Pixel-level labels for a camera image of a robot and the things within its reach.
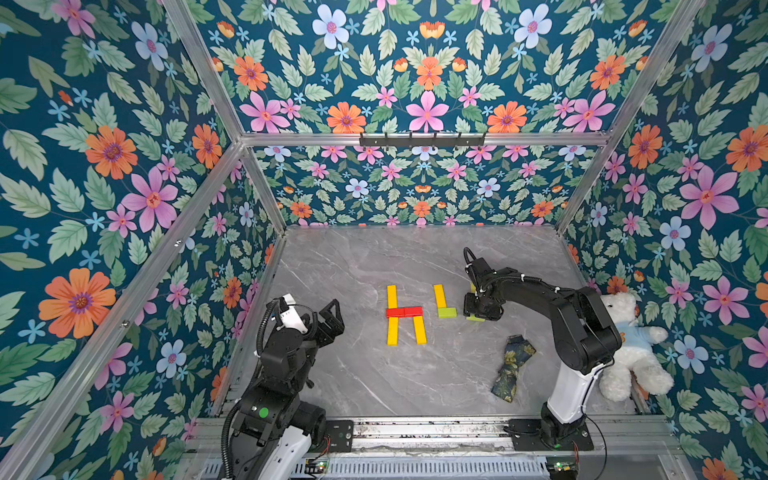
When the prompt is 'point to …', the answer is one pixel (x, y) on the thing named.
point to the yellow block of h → (392, 296)
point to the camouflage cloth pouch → (518, 352)
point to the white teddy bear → (637, 360)
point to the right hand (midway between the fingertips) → (478, 310)
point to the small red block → (413, 311)
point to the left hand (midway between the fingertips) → (330, 308)
